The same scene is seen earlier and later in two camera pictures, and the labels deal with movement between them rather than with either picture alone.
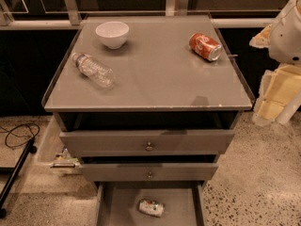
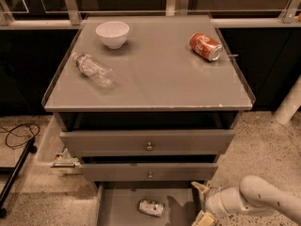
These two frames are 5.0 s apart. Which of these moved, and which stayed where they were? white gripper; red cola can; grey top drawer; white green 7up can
Moved: white gripper
Stayed: red cola can; white green 7up can; grey top drawer
